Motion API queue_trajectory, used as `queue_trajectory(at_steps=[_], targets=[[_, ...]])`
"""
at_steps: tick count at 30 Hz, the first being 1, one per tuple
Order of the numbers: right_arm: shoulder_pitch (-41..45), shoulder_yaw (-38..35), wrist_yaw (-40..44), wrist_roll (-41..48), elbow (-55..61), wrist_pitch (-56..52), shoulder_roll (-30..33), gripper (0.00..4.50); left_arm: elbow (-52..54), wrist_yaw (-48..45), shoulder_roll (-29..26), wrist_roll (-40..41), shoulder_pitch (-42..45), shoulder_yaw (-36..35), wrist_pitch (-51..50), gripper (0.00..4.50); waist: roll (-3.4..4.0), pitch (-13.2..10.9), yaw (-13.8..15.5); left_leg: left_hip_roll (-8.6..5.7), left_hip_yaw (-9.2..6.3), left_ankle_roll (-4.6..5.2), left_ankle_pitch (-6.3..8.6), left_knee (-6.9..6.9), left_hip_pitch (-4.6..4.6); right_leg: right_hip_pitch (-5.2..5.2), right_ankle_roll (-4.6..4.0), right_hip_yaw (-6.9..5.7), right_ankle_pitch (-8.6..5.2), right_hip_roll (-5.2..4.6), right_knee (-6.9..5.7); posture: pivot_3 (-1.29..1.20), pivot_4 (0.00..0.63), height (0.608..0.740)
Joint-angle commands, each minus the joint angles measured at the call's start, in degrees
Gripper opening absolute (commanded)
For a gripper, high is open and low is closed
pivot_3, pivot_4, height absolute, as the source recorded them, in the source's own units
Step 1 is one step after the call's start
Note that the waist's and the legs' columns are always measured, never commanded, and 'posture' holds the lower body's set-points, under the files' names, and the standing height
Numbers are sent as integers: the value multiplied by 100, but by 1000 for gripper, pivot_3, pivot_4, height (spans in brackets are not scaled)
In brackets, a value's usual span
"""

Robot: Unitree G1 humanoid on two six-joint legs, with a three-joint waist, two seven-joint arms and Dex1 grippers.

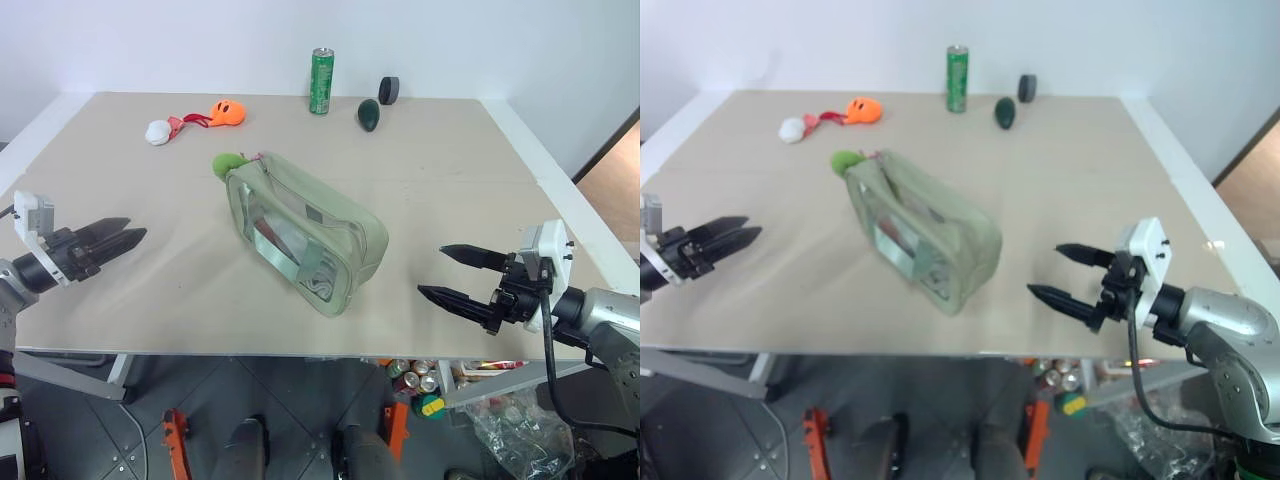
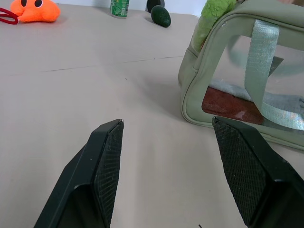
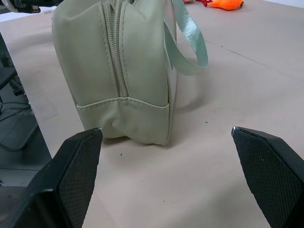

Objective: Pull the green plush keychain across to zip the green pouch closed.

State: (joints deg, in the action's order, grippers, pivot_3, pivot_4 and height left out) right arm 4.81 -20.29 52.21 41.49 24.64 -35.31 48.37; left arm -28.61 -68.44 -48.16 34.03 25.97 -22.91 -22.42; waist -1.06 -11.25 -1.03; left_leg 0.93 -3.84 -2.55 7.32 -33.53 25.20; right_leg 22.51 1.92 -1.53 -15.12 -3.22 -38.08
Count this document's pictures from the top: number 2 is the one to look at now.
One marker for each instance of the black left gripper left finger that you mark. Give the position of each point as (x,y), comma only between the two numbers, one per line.
(95,166)

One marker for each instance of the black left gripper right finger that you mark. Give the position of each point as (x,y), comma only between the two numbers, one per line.
(251,171)

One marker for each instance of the clear green-trimmed pouch bag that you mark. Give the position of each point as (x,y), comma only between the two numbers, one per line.
(213,59)

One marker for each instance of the brown cloth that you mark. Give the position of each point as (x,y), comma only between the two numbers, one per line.
(228,105)

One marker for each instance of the grey folded cloth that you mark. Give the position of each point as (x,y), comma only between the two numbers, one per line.
(280,99)

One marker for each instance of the lime green plush toy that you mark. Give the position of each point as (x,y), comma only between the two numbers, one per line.
(211,16)

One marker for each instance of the green drink can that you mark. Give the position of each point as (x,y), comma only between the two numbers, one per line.
(119,8)

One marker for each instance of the dark green avocado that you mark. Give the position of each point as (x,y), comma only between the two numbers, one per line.
(161,16)

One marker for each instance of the orange plush toy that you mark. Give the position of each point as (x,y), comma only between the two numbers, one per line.
(35,10)

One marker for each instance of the black round object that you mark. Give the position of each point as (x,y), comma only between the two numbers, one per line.
(155,3)

